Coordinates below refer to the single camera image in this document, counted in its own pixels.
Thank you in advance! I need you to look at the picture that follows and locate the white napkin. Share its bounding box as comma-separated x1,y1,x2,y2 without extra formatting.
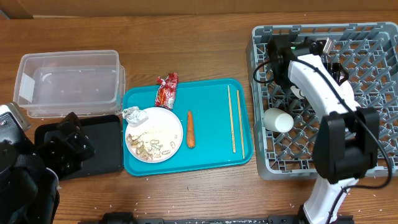
122,106,149,126

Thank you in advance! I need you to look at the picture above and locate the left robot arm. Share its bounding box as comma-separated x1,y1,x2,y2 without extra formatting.
1,112,95,223

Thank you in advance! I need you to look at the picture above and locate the teal plastic tray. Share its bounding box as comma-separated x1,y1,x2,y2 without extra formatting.
123,78,254,176

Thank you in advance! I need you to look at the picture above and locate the black plastic tray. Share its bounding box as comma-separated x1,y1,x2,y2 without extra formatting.
34,115,123,180

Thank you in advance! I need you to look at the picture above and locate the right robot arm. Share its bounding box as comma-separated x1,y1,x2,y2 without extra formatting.
266,35,379,223

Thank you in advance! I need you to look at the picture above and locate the orange carrot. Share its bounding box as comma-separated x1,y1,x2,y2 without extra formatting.
187,110,195,148

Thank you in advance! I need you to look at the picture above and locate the clear plastic container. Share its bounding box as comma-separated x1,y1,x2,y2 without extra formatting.
13,50,126,118

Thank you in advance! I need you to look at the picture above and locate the white bowl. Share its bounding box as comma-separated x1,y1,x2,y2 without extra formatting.
290,86,305,100

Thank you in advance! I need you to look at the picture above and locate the small white cup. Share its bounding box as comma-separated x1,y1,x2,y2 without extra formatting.
263,108,294,133

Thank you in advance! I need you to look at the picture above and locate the large white plate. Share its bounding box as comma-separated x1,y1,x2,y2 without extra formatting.
125,107,183,159

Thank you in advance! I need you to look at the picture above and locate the red snack wrapper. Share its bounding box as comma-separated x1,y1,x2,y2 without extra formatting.
155,72,178,110

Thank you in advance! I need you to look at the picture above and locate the wooden chopstick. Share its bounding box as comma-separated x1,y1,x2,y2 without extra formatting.
227,85,236,153
236,90,246,160

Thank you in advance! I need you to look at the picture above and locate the grey dishwasher rack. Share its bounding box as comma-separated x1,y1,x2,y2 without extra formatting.
246,22,397,180

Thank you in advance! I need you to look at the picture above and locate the food scraps and rice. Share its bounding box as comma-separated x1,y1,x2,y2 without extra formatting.
125,129,180,163

